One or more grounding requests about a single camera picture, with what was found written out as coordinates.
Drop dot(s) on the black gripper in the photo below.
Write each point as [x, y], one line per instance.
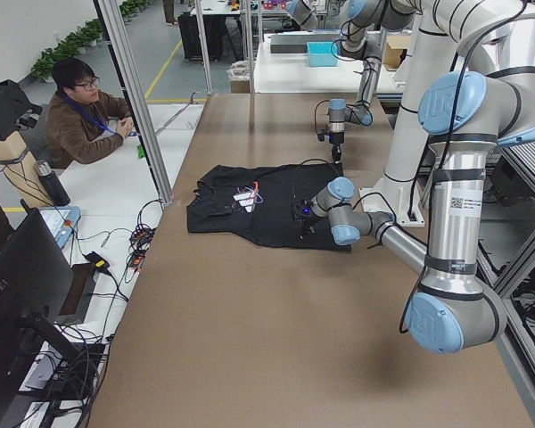
[310, 218]
[336, 142]

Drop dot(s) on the black printed t-shirt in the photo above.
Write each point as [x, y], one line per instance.
[255, 204]

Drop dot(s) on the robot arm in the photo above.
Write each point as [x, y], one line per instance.
[466, 115]
[363, 31]

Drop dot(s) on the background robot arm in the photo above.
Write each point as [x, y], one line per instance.
[302, 13]

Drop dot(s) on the blue plastic tray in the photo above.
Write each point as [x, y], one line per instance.
[322, 54]

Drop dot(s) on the cardboard box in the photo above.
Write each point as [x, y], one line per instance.
[395, 50]

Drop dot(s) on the black power strip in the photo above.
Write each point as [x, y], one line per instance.
[139, 243]

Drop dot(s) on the blue grey teach pendant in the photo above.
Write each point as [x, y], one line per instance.
[61, 221]

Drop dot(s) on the seated man brown jacket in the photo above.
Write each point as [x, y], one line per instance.
[84, 124]

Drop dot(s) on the black thermos bottle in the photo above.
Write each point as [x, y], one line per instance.
[51, 183]

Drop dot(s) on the black Huawei monitor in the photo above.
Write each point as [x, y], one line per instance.
[35, 279]

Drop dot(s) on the green handled long stick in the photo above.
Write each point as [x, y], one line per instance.
[140, 151]

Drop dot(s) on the aluminium frame post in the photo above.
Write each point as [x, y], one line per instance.
[114, 33]

